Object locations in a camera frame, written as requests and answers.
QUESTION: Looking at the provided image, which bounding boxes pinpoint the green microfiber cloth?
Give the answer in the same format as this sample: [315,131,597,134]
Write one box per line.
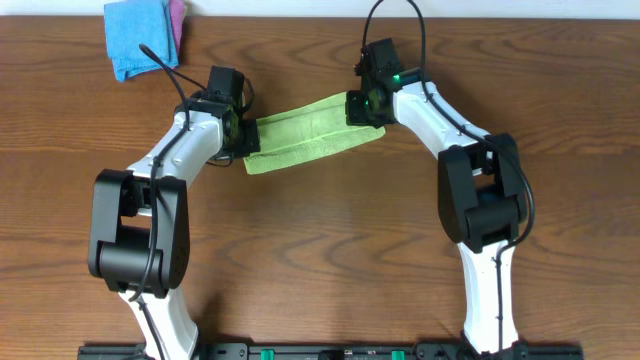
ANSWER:
[244,92,386,175]

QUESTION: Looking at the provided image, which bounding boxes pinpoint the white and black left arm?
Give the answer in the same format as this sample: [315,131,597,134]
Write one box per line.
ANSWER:
[78,66,260,359]

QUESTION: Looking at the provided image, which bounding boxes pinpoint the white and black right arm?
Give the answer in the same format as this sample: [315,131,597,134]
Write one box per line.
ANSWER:
[346,39,528,358]

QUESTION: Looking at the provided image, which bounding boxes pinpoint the pink folded cloth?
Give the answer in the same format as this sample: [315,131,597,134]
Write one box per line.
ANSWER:
[168,0,187,52]

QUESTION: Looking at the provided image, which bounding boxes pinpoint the blue folded cloth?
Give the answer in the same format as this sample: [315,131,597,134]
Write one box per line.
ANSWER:
[104,0,179,82]

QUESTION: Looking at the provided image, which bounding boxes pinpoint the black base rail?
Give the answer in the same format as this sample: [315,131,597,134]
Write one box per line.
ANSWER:
[77,341,585,360]

